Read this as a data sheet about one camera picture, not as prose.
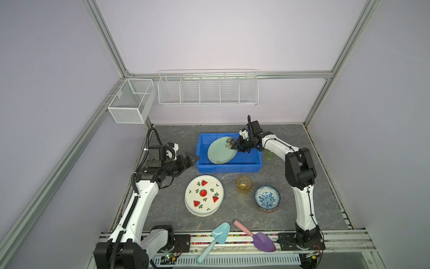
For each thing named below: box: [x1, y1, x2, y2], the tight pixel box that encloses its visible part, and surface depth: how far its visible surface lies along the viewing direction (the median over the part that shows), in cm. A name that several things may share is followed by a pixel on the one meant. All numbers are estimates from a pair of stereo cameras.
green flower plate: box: [207, 136, 238, 165], surface depth 104 cm
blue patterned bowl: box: [254, 184, 282, 212], surface depth 80 cm
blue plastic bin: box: [195, 132, 263, 174], surface depth 98 cm
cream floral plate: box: [184, 196, 225, 217], surface depth 85 cm
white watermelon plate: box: [184, 174, 225, 217], surface depth 88 cm
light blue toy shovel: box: [196, 221, 231, 265], surface depth 77 cm
